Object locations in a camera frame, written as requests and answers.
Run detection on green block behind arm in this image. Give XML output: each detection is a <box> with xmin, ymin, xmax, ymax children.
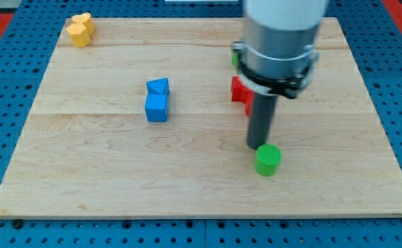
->
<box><xmin>232</xmin><ymin>52</ymin><xmax>239</xmax><ymax>67</ymax></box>

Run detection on green cylinder block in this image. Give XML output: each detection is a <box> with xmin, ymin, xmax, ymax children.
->
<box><xmin>254</xmin><ymin>144</ymin><xmax>282</xmax><ymax>176</ymax></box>

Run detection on wooden board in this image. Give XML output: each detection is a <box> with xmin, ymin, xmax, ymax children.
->
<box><xmin>0</xmin><ymin>18</ymin><xmax>402</xmax><ymax>220</ymax></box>

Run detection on yellow hexagon block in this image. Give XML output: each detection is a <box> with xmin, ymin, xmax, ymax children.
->
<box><xmin>66</xmin><ymin>23</ymin><xmax>90</xmax><ymax>48</ymax></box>

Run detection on yellow heart block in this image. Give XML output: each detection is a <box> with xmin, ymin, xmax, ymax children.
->
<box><xmin>72</xmin><ymin>12</ymin><xmax>95</xmax><ymax>34</ymax></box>

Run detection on blue cube block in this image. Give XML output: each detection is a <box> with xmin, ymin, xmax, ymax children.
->
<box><xmin>145</xmin><ymin>94</ymin><xmax>168</xmax><ymax>122</ymax></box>

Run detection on blue triangle block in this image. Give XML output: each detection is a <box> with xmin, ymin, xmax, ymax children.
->
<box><xmin>146</xmin><ymin>78</ymin><xmax>170</xmax><ymax>95</ymax></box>

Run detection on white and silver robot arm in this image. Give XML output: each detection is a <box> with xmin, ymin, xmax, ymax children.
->
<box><xmin>233</xmin><ymin>0</ymin><xmax>329</xmax><ymax>99</ymax></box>

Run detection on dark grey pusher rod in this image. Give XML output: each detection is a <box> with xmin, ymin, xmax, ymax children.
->
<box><xmin>246</xmin><ymin>93</ymin><xmax>278</xmax><ymax>149</ymax></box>

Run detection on red block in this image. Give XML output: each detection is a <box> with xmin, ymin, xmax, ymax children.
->
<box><xmin>230</xmin><ymin>76</ymin><xmax>254</xmax><ymax>116</ymax></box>

